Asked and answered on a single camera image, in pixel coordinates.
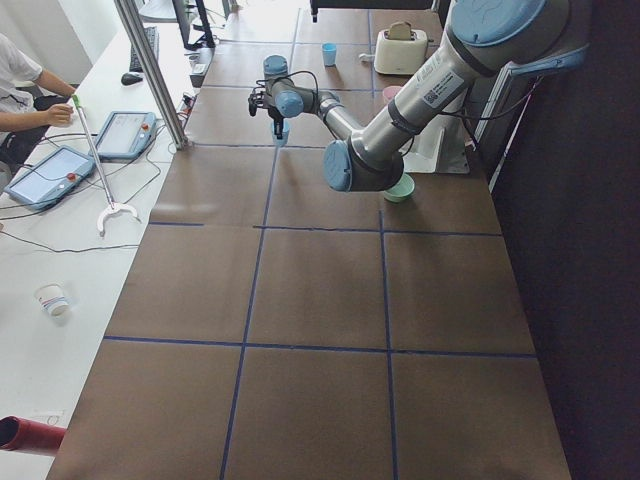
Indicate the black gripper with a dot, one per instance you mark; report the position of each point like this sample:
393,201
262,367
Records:
276,121

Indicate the light blue cup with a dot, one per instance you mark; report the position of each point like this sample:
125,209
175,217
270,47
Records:
282,139
329,54

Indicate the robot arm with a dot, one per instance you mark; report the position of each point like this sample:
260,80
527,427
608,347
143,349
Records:
479,38

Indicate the orange black connector block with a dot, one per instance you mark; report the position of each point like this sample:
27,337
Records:
187,103

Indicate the pink bowl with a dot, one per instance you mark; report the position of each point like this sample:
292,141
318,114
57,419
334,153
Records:
390,92

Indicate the green bowl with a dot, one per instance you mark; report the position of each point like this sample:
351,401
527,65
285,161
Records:
401,191

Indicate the black monitor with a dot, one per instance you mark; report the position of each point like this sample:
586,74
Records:
194,25

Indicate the cream toaster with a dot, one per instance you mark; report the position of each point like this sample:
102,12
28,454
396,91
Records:
400,57

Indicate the far teach pendant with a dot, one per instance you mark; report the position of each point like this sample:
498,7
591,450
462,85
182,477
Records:
125,135

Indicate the teach pendant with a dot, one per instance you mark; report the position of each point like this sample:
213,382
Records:
125,135
52,178

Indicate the bread slice in toaster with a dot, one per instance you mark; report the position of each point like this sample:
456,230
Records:
400,31

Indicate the black computer mouse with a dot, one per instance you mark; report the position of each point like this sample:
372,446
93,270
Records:
131,78

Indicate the reacher grabber tool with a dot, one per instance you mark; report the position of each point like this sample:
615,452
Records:
113,207

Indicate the near teach pendant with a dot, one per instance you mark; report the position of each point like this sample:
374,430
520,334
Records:
52,178

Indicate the seated person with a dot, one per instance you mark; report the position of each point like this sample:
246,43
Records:
32,100

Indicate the paper cup on desk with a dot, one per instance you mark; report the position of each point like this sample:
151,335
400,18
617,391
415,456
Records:
52,299

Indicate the red cylinder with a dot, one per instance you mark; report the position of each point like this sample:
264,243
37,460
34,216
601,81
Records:
30,437

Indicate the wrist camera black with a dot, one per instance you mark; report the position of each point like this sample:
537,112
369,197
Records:
256,101

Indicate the aluminium frame post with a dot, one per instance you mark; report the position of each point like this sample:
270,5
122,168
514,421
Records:
134,28

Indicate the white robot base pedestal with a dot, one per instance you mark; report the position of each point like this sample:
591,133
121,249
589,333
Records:
445,144

